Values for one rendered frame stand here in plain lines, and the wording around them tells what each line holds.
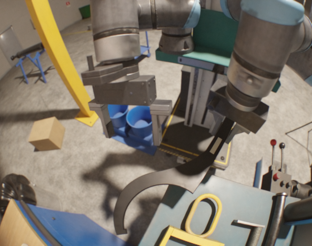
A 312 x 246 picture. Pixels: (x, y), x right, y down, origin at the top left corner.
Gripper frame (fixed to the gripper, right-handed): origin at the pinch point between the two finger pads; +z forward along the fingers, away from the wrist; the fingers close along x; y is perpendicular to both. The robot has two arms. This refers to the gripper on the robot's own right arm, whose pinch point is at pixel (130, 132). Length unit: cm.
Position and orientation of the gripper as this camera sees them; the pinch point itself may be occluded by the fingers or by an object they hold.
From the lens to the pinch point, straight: 35.3
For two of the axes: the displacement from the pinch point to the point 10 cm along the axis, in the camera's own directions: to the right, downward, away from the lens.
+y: 2.9, -5.0, 8.2
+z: 0.7, 8.6, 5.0
